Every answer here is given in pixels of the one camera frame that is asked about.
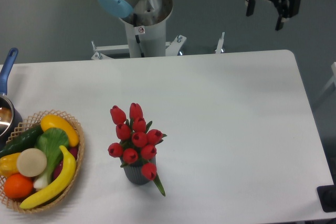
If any red tulip bouquet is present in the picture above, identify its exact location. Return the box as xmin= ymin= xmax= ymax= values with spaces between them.
xmin=108 ymin=103 xmax=166 ymax=196

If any grey ribbed vase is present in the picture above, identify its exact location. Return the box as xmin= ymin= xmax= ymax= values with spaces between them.
xmin=123 ymin=157 xmax=156 ymax=185

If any white furniture leg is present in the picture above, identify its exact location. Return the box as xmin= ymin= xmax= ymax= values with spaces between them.
xmin=311 ymin=62 xmax=335 ymax=111

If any black device at edge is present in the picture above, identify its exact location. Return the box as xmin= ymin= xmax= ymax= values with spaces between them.
xmin=317 ymin=185 xmax=335 ymax=212

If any red purple vegetable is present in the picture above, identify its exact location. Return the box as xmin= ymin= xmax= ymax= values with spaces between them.
xmin=53 ymin=146 xmax=78 ymax=180

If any green bok choy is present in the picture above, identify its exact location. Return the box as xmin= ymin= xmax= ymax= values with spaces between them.
xmin=34 ymin=127 xmax=69 ymax=190

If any woven wicker basket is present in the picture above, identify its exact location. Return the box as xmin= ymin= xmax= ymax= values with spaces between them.
xmin=1 ymin=110 xmax=85 ymax=214

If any yellow banana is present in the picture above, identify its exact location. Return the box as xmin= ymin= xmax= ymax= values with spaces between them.
xmin=19 ymin=145 xmax=76 ymax=210

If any dark green cucumber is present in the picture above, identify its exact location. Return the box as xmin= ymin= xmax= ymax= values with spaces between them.
xmin=1 ymin=125 xmax=43 ymax=157

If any beige round disc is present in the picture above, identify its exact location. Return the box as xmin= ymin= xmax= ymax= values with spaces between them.
xmin=16 ymin=148 xmax=47 ymax=177

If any yellow bell pepper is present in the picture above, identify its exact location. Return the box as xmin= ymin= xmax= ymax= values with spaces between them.
xmin=1 ymin=153 xmax=20 ymax=177

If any orange fruit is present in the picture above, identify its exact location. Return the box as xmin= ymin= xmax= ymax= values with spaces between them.
xmin=4 ymin=173 xmax=33 ymax=199

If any blue handled saucepan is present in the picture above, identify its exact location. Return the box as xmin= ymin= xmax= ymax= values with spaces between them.
xmin=1 ymin=48 xmax=23 ymax=149

